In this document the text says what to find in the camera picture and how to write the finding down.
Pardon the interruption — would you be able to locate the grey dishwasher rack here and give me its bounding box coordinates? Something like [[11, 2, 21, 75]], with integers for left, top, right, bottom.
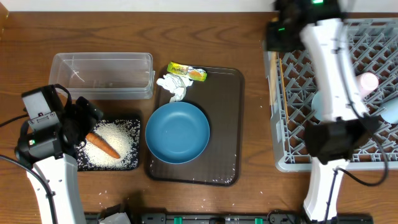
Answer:
[[264, 18, 397, 172]]

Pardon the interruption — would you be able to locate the large dark blue plate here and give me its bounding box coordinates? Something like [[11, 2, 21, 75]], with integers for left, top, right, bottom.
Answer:
[[145, 101, 210, 164]]

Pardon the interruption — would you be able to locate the white tissue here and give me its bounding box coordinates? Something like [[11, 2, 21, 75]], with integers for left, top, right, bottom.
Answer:
[[156, 73, 193, 103]]

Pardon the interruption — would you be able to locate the yellow snack wrapper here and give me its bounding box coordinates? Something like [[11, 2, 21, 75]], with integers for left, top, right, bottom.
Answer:
[[167, 62, 207, 82]]

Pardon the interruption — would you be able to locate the pink plastic cup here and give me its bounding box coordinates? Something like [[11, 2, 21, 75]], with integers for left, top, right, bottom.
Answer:
[[356, 72, 379, 98]]

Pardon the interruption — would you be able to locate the small light blue saucer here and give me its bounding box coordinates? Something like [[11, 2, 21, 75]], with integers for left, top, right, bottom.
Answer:
[[311, 91, 324, 121]]

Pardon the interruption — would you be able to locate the clear plastic bin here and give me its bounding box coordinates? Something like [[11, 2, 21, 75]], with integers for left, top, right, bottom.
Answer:
[[49, 52, 155, 100]]

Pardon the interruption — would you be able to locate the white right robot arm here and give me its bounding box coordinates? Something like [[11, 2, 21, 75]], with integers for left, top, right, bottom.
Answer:
[[266, 0, 379, 223]]

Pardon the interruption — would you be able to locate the orange carrot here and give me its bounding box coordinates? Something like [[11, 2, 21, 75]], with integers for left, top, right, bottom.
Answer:
[[86, 133, 120, 159]]

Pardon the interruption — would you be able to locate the light blue plastic cup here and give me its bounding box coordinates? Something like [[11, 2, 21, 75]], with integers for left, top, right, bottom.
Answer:
[[380, 98, 398, 124]]

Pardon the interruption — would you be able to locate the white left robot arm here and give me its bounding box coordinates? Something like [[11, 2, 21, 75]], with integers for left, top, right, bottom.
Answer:
[[16, 94, 103, 223]]

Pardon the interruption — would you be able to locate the wooden chopstick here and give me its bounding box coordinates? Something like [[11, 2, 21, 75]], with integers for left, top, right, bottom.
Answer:
[[278, 58, 289, 124], [269, 52, 277, 105]]

